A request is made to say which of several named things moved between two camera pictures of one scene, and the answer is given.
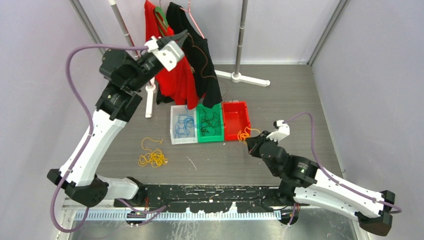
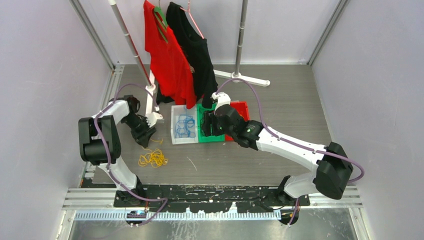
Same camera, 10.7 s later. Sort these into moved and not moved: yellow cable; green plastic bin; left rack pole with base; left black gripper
Moved: left black gripper
Not moved: yellow cable; left rack pole with base; green plastic bin
